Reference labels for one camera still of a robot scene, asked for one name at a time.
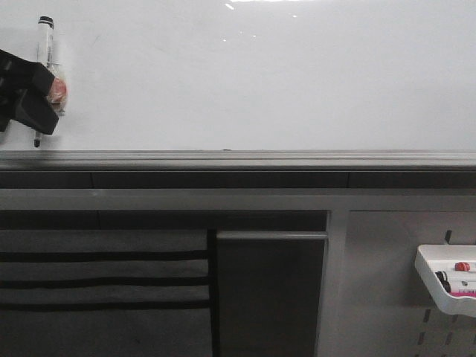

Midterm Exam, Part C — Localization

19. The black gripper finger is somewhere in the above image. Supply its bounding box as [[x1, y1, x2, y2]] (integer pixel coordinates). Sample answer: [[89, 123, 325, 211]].
[[1, 50, 55, 96], [12, 89, 59, 135]]

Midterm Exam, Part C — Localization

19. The grey metal frame beam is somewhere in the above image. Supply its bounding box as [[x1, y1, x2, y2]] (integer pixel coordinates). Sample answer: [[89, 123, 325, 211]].
[[1, 189, 475, 212]]

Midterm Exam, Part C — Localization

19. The grey striped fabric panel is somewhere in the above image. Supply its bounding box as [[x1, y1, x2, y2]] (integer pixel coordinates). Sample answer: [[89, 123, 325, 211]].
[[1, 230, 217, 356]]

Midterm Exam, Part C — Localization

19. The grey aluminium whiteboard tray rail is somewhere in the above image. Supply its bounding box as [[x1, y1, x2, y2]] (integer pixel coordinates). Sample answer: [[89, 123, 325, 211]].
[[1, 149, 475, 171]]

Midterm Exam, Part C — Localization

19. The black capped marker in tray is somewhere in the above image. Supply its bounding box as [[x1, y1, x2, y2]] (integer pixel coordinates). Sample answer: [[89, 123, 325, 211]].
[[434, 271, 476, 293]]

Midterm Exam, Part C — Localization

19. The white whiteboard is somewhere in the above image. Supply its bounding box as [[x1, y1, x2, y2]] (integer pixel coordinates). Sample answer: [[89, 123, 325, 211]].
[[1, 1, 475, 151]]

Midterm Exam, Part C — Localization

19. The white whiteboard marker with magnet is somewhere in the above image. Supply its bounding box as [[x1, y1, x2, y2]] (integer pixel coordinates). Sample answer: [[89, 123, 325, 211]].
[[36, 16, 68, 134]]

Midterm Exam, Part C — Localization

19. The white pegboard panel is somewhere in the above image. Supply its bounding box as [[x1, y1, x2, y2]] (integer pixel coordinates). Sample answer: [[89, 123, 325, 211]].
[[335, 211, 475, 356]]

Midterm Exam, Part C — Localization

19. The dark grey cabinet panel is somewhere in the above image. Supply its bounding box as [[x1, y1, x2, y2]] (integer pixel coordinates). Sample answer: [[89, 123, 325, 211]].
[[218, 231, 327, 356]]

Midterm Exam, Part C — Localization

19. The white plastic storage tray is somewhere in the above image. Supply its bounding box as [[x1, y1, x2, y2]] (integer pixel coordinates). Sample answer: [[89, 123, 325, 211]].
[[415, 245, 475, 318]]

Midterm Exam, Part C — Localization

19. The pink eraser in tray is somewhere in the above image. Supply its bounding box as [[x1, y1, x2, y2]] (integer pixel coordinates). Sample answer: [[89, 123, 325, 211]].
[[449, 290, 476, 298]]

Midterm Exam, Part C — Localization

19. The red round magnet in tray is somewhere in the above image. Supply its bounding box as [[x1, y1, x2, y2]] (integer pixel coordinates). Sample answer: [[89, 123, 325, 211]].
[[454, 262, 472, 271]]

